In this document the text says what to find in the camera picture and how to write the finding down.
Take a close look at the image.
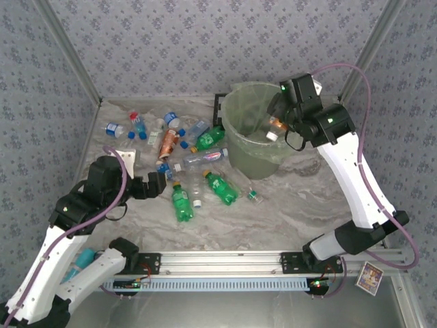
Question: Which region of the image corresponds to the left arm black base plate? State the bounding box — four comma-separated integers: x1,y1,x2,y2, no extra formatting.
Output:
98,251,162,275

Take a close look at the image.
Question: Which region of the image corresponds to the blue slotted cable duct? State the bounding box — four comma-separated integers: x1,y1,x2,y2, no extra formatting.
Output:
102,277,320,292

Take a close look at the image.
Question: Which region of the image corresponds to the clear bottle green white label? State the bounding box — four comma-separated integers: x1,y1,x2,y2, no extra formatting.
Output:
147,118,167,153

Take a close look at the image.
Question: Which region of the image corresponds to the clear bottle green cap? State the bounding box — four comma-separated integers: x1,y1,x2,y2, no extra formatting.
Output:
223,169,266,206

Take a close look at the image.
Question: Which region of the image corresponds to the soda water bottle blue cap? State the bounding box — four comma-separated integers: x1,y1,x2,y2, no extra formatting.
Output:
180,118,212,150

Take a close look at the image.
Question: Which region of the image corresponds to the orange label bottle white cap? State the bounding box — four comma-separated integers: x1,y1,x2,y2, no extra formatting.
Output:
266,115,288,141

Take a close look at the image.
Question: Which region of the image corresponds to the aluminium frame post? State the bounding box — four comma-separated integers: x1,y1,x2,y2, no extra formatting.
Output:
339,0,409,103
32,0,103,105

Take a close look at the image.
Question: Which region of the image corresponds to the copper coloured coffee bottle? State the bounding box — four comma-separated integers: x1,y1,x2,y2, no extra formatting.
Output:
156,128,180,161

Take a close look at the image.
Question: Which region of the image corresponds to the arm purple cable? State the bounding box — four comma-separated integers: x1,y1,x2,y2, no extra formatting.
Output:
311,63,421,298
0,146,144,299

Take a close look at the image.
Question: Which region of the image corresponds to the green soda bottle yellow cap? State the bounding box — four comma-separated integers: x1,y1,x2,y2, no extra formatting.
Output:
170,180,195,223
201,169,242,206
190,125,227,154

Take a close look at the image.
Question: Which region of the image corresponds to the translucent green trash bin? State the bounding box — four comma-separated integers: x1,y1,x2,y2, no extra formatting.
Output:
223,83,296,180

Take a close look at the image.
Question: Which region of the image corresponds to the aluminium table back rail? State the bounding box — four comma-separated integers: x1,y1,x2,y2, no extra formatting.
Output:
100,94,342,105

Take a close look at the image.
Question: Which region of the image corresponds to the aluminium mounting rail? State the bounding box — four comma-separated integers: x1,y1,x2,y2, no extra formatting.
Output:
36,250,409,276

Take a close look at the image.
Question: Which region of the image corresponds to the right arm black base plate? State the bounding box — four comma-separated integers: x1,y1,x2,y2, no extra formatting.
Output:
279,251,344,274

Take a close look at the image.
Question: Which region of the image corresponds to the grey metal shelf sheet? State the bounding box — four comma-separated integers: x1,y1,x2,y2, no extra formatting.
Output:
20,276,423,328

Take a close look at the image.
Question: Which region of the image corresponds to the stubby clear bottle blue label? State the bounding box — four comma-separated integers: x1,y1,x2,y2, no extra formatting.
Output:
163,111,182,130

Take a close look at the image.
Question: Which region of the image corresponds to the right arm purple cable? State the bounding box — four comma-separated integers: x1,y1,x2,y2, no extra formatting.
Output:
311,63,421,298

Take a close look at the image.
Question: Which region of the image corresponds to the teal marker pen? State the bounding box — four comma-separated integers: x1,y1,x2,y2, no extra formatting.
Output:
61,248,98,284

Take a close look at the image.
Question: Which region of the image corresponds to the aluminium table side rail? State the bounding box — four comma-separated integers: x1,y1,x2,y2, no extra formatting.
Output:
72,98,103,184

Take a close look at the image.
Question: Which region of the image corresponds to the Pocari Sweat bottle white cap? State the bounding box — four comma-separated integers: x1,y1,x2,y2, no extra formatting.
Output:
155,160,182,180

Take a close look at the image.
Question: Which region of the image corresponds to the small printed card box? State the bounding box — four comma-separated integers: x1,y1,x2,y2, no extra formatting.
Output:
354,261,384,297

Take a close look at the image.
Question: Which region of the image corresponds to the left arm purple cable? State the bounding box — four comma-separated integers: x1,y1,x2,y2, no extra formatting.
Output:
0,146,144,299

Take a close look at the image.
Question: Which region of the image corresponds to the clear bottle purple red label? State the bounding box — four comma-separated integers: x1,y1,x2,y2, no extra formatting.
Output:
182,147,229,169

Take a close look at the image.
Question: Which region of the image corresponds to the large clear bottle white cap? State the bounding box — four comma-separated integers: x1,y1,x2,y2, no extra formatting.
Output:
186,166,208,209

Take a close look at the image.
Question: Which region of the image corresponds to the small clear bottle blue label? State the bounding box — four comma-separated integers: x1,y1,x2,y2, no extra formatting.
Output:
101,122,137,140

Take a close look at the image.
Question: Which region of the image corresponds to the black slotted bracket plate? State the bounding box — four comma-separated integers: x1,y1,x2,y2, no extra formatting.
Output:
212,93,229,130

